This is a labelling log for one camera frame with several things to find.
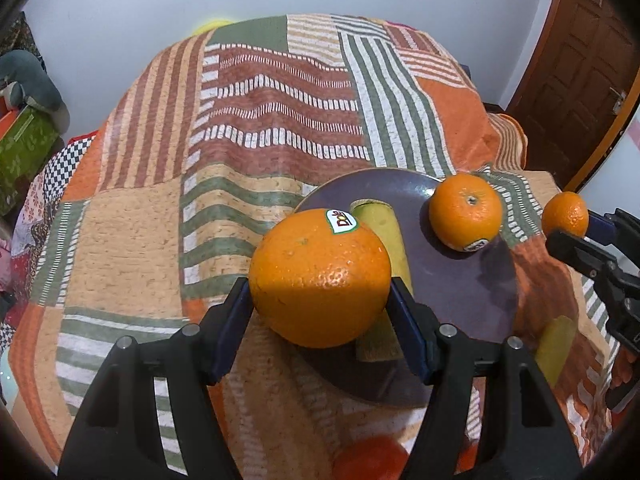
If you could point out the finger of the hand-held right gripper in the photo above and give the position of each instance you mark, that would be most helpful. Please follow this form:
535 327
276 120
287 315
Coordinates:
580 255
602 227

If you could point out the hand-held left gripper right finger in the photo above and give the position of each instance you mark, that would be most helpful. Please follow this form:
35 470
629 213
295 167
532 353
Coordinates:
407 330

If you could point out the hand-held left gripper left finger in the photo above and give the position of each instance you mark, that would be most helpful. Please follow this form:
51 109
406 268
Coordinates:
235 330

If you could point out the small orange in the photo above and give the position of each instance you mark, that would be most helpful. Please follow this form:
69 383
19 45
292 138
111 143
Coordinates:
565 212

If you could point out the purple plate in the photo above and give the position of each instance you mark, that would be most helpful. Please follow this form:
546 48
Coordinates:
465 300

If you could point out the large orange with sticker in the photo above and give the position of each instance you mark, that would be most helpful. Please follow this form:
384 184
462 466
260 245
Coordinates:
320 280

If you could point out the yellow-green oblong fruit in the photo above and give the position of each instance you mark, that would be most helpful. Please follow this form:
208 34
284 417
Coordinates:
384 230

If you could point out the medium orange with sticker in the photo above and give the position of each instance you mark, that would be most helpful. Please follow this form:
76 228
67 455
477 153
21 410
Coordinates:
462 210

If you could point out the striped patchwork blanket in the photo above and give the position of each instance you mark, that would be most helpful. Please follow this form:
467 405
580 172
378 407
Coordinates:
125 260

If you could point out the reddish orange fruit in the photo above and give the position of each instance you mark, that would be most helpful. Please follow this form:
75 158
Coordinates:
370 460

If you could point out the brown wooden door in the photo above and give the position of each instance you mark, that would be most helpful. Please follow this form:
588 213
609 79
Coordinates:
575 60

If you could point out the checkered cloth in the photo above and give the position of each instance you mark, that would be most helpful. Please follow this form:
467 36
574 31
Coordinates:
62 165

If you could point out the green cardboard box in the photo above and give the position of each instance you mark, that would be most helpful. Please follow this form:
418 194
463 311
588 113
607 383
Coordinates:
22 155

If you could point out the yellow-green round object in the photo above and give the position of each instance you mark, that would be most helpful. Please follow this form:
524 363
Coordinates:
212 26

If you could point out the grey plush toy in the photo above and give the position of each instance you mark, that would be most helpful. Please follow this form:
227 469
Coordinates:
30 80

